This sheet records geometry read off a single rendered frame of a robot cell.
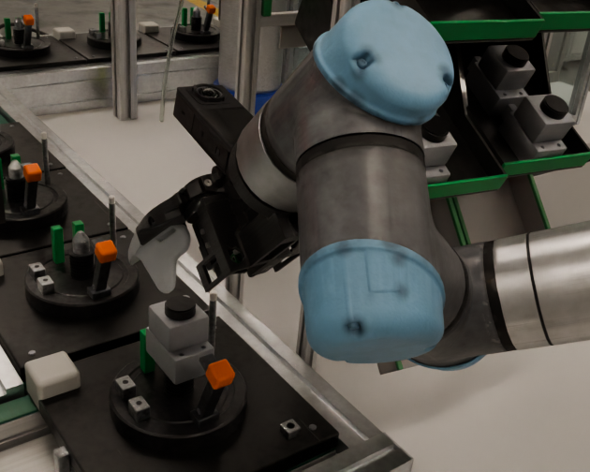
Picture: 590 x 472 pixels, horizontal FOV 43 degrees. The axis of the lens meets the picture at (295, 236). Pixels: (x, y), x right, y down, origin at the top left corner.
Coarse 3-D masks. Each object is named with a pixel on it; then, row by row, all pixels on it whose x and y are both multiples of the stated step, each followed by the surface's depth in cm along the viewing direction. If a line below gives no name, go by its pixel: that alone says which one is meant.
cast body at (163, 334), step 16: (160, 304) 74; (176, 304) 73; (192, 304) 73; (160, 320) 72; (176, 320) 72; (192, 320) 73; (208, 320) 74; (160, 336) 73; (176, 336) 72; (192, 336) 73; (160, 352) 74; (176, 352) 73; (192, 352) 73; (208, 352) 74; (176, 368) 72; (192, 368) 73; (176, 384) 73
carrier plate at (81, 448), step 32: (128, 352) 86; (224, 352) 87; (256, 352) 88; (96, 384) 81; (256, 384) 83; (288, 384) 83; (64, 416) 76; (96, 416) 76; (256, 416) 78; (288, 416) 79; (320, 416) 79; (96, 448) 73; (128, 448) 73; (224, 448) 74; (256, 448) 74; (288, 448) 75; (320, 448) 77
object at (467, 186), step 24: (312, 0) 85; (312, 24) 85; (312, 48) 86; (456, 48) 83; (456, 72) 84; (456, 96) 84; (456, 120) 85; (480, 144) 82; (456, 168) 81; (480, 168) 82; (432, 192) 76; (456, 192) 78; (480, 192) 80
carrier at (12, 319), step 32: (32, 256) 102; (64, 256) 97; (0, 288) 95; (32, 288) 92; (64, 288) 92; (128, 288) 94; (0, 320) 89; (32, 320) 90; (64, 320) 90; (96, 320) 91; (128, 320) 91; (32, 352) 84; (96, 352) 87
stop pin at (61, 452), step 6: (54, 450) 72; (60, 450) 72; (66, 450) 72; (54, 456) 72; (60, 456) 72; (66, 456) 72; (54, 462) 73; (60, 462) 72; (66, 462) 72; (54, 468) 73; (60, 468) 72; (66, 468) 73
